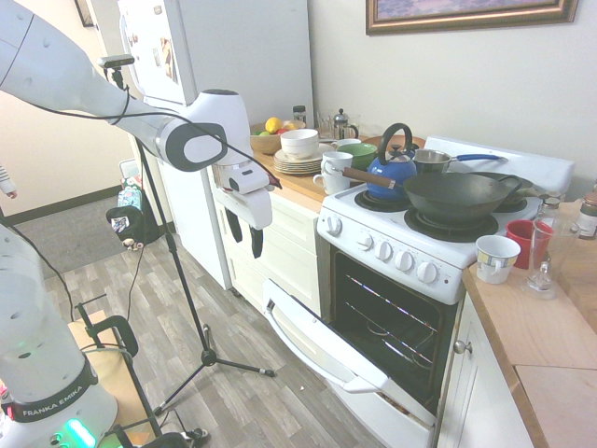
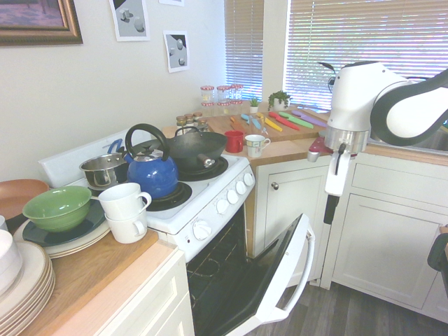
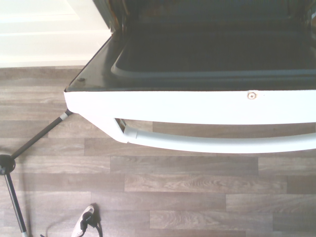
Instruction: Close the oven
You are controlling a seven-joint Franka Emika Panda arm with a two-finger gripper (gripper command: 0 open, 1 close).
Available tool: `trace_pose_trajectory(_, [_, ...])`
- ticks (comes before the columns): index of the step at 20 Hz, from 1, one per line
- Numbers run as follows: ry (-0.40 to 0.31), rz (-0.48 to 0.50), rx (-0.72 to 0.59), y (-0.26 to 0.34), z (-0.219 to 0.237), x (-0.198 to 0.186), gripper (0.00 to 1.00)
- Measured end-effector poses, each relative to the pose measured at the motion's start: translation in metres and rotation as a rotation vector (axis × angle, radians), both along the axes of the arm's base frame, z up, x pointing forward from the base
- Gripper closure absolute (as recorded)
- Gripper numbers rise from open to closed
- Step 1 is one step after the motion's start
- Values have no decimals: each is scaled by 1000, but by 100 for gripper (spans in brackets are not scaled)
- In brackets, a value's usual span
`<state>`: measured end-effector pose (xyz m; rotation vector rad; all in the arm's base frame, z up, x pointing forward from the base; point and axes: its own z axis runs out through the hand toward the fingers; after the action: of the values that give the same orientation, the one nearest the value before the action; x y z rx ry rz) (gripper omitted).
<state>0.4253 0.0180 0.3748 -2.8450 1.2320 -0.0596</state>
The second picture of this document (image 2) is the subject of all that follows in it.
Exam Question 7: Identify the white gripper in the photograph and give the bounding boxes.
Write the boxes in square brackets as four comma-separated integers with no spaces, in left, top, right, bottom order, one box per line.
[323,149,351,225]

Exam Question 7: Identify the white oven door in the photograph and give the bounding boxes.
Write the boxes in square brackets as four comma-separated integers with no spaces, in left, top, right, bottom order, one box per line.
[186,213,316,336]

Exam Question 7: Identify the large white oven knob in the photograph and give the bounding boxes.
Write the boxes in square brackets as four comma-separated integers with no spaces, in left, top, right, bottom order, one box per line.
[192,220,213,241]

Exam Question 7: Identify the metal oven rack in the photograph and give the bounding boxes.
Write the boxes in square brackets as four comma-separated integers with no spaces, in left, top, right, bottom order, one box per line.
[185,223,253,281]

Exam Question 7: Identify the white cabinet door with knob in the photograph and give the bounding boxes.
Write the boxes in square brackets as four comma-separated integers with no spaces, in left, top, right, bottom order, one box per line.
[244,161,331,286]

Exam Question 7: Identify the white sink cabinet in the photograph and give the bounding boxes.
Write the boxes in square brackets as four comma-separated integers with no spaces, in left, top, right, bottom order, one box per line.
[319,149,448,323]

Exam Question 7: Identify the wooden cutting board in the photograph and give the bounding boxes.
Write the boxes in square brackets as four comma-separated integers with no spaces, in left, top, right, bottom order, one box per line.
[205,106,330,144]

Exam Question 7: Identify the purple knife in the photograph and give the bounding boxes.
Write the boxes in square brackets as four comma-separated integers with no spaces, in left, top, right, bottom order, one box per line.
[290,109,328,127]

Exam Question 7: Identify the green knife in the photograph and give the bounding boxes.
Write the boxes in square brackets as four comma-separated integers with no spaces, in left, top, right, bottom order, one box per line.
[278,111,314,129]

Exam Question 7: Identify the white patterned mug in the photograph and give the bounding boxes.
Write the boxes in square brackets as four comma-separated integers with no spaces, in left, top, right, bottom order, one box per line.
[244,134,272,158]

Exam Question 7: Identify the red knife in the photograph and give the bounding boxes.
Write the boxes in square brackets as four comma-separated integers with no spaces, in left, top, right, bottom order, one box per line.
[268,111,301,132]

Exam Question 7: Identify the yellow knife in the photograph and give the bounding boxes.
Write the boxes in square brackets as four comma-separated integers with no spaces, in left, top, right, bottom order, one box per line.
[256,112,284,133]

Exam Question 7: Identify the dark green object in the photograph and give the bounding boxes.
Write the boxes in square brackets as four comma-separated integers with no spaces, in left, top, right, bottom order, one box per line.
[427,223,448,281]

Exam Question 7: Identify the red mug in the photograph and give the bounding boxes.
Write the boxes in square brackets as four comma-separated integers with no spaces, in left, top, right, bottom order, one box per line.
[224,130,245,154]

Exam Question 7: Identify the trailing plant white pot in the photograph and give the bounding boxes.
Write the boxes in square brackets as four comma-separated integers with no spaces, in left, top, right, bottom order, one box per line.
[267,90,293,112]

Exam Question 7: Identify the white electric stove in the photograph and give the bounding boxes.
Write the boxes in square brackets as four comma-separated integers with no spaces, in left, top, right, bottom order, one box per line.
[38,132,257,336]

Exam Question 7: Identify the black coil burner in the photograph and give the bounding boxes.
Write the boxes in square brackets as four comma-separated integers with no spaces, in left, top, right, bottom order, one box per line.
[146,181,194,212]
[177,155,230,182]

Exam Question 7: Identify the black wok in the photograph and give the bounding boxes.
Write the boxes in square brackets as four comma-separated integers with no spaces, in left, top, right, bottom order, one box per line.
[164,127,229,169]

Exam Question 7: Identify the wide window blind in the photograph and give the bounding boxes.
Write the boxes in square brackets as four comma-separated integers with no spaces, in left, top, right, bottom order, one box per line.
[282,0,448,113]

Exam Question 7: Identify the narrow window blind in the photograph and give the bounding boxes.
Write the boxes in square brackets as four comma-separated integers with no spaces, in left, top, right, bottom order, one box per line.
[223,0,265,103]

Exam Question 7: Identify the white cabinet beside stove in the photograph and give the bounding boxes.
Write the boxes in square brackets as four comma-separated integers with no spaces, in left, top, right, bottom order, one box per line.
[85,240,197,336]

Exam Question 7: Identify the white ceramic mug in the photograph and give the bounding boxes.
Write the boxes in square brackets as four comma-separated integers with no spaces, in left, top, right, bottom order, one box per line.
[104,211,148,244]
[97,182,153,220]

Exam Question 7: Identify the small grey shapes print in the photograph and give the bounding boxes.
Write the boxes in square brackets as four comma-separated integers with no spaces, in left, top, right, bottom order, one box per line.
[162,29,191,74]

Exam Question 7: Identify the dark blue plate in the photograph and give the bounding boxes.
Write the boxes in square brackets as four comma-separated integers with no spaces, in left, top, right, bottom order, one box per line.
[22,200,106,244]

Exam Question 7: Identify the cream plates under bowl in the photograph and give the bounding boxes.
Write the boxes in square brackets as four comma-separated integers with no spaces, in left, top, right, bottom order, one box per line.
[13,209,113,260]

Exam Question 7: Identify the green ceramic bowl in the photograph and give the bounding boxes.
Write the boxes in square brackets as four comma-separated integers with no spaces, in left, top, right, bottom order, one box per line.
[22,185,93,233]

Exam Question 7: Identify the large grey shapes print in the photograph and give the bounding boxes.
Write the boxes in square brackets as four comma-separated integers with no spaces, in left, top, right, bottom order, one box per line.
[108,0,152,43]

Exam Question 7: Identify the tall stack cream plates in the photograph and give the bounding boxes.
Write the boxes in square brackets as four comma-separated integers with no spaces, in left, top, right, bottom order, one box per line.
[0,240,57,336]

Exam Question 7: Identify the orange-brown plate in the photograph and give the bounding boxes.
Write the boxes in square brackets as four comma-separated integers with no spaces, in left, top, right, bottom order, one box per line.
[0,179,50,225]

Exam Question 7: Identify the white bowl stack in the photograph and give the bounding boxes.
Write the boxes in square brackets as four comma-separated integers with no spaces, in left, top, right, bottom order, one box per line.
[0,214,24,295]

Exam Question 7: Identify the framed painting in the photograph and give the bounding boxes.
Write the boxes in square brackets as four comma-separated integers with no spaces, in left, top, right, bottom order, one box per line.
[0,0,84,47]

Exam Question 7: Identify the red handled cleaver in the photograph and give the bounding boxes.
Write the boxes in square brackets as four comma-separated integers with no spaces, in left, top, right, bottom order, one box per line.
[307,136,332,164]

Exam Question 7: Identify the blue kettle black handle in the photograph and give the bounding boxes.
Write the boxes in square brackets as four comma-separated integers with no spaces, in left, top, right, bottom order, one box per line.
[124,122,180,199]

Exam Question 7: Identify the steel saucepan blue handle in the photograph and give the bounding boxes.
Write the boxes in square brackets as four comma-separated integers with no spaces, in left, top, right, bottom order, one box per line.
[79,139,129,188]

